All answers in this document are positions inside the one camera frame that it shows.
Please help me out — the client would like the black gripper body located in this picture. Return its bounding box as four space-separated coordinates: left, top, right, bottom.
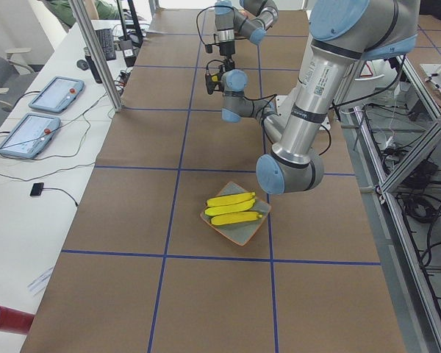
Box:
218 40 235 68
204 60 225 95

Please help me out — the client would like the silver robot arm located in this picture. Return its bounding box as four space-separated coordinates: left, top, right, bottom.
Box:
205 1 420 194
215 1 279 71

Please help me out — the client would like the grey square plate orange rim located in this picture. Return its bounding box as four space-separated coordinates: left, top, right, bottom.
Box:
200 181 271 246

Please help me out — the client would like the black keyboard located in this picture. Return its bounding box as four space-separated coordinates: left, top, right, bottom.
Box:
95 29 116 61

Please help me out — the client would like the teach pendant far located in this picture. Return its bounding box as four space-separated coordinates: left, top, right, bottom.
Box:
28 76 85 113

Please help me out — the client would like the teach pendant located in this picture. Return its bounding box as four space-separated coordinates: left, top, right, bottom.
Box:
28 76 85 113
0 113 61 160

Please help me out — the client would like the teach pendant near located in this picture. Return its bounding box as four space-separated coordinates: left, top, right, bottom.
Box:
0 113 61 160

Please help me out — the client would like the small black puck device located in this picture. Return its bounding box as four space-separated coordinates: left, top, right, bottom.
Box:
29 182 44 197

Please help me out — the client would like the red cylinder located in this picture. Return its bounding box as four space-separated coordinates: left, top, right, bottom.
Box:
0 305 35 335

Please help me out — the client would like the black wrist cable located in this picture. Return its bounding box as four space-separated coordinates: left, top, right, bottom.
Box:
196 5 221 54

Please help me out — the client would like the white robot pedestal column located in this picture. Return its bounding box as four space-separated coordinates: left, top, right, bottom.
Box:
275 93 331 132

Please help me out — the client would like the grey aluminium frame post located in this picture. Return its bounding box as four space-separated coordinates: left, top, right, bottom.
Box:
69 0 122 112

